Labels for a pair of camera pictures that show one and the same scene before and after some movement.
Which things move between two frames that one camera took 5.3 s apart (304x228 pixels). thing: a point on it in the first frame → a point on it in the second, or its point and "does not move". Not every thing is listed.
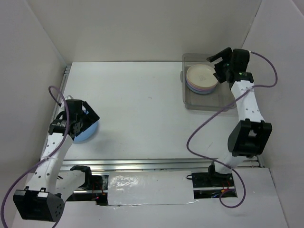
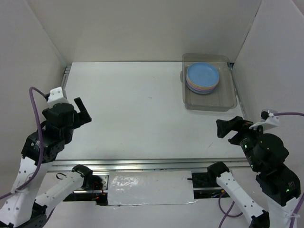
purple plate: [201, 92] does not move
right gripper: [226, 52] → [236, 122]
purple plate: [201, 93] does not move
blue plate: [87, 134] → [203, 74]
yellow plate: [200, 89] does not move
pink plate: [200, 90] does not move
